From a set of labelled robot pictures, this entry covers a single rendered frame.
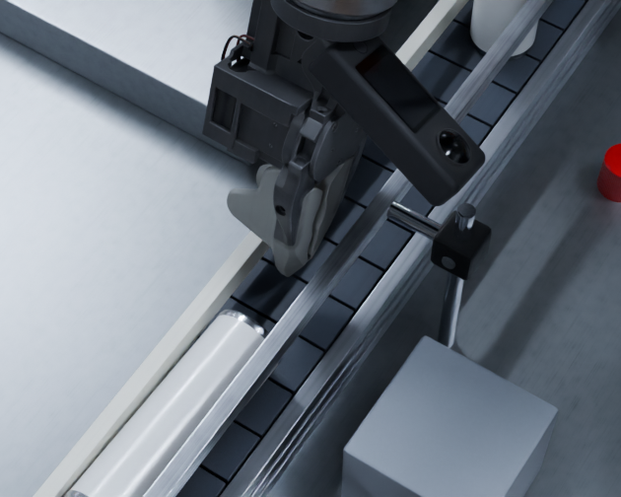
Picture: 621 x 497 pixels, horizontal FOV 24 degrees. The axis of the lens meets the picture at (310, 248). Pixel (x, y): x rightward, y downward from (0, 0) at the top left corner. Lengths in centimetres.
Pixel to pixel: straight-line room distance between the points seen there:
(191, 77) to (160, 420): 32
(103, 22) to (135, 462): 41
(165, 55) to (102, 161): 10
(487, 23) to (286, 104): 29
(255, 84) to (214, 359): 18
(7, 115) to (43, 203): 9
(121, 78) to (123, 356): 24
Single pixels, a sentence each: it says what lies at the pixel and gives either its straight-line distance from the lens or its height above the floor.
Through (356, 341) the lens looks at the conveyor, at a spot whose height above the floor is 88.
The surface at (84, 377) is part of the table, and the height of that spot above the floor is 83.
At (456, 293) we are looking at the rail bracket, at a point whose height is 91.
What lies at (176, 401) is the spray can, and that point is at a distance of 90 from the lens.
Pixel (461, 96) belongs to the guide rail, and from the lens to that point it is 100.
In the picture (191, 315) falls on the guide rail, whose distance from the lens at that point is 95.
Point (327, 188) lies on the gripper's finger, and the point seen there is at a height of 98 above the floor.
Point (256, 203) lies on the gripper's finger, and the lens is 92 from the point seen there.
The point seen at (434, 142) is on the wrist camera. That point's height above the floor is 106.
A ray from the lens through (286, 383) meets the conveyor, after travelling 96.
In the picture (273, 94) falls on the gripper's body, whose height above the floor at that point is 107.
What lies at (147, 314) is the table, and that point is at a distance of 105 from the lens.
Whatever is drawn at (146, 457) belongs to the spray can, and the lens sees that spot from 89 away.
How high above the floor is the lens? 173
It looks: 57 degrees down
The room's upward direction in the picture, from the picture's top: straight up
